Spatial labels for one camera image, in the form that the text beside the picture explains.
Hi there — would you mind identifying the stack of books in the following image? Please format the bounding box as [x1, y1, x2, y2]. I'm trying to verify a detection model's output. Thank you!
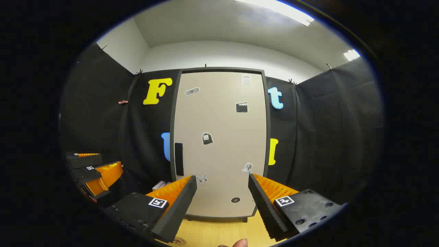
[152, 180, 172, 192]

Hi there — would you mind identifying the black door handle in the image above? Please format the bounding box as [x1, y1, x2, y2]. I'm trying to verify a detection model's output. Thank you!
[175, 143, 184, 176]

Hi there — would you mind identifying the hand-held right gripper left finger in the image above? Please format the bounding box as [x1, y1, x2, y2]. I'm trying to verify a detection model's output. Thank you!
[105, 175, 198, 244]

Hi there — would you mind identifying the black backdrop cloth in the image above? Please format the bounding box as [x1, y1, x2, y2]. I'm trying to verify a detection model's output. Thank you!
[61, 43, 384, 210]

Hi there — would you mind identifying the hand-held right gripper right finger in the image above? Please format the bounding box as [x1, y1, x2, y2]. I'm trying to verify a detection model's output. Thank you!
[248, 173, 345, 240]

